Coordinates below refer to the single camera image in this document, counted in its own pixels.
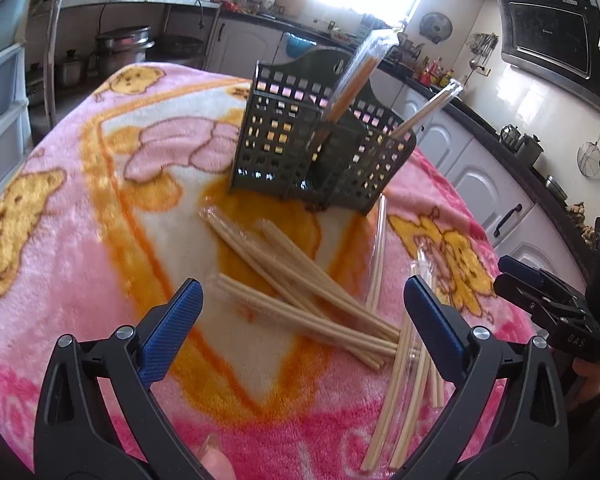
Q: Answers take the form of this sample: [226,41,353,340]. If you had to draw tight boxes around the small lidded steel pot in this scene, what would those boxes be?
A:
[54,49,87,90]

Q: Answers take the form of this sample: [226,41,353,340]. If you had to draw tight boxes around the blue plastic bag holder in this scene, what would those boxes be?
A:
[283,32,314,59]

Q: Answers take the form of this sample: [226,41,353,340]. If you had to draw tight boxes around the group of sauce bottles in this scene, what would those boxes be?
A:
[414,55,456,89]

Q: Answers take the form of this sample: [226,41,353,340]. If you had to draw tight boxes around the steel kettle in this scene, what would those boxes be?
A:
[499,123,525,147]

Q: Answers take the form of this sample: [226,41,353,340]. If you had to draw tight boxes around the person's right hand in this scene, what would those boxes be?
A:
[570,361,600,427]

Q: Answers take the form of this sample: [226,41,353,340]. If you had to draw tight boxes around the steel shelf table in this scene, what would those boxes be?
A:
[27,0,222,128]

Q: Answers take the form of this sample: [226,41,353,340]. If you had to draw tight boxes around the plastic drawer unit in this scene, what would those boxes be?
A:
[0,0,35,213]

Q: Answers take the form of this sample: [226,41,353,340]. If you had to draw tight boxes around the hanging wire skimmer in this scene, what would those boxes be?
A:
[576,110,600,179]

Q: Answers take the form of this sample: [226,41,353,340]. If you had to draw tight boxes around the dark wok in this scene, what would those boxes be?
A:
[154,35,207,59]

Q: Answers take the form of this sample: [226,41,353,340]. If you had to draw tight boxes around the pink printed bear blanket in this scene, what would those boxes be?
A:
[0,62,546,480]

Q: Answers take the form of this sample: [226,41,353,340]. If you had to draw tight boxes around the black range hood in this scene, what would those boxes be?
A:
[491,0,600,112]

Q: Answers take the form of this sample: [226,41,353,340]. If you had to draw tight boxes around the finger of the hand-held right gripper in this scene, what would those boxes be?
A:
[494,272,600,362]
[499,255,588,307]

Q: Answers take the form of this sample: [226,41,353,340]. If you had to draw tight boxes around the person's left hand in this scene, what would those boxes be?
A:
[200,434,237,480]

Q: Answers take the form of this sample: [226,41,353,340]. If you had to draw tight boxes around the hanging kitchen utensils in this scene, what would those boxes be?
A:
[466,31,499,70]

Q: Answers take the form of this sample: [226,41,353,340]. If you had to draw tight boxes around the steel pot on countertop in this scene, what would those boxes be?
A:
[516,133,545,167]

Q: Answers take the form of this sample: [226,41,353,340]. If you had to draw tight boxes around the wall fan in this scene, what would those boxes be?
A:
[419,11,454,44]

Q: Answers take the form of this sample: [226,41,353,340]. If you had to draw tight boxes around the white kitchen cabinets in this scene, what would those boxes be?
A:
[207,15,588,273]

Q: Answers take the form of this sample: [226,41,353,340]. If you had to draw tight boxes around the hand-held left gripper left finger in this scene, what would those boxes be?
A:
[32,280,216,480]

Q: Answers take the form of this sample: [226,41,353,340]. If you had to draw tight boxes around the wooden chopsticks pair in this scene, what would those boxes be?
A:
[322,27,400,137]
[214,274,387,372]
[259,219,402,343]
[360,247,433,473]
[365,194,390,312]
[389,79,465,141]
[201,209,332,320]
[426,347,447,409]

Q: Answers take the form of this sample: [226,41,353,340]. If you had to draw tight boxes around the black kitchen countertop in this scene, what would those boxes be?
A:
[220,7,600,261]

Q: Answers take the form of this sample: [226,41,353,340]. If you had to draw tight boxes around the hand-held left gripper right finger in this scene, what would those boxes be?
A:
[404,275,571,480]

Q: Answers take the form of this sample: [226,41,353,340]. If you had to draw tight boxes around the dark green perforated utensil holder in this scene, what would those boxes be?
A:
[228,47,417,216]

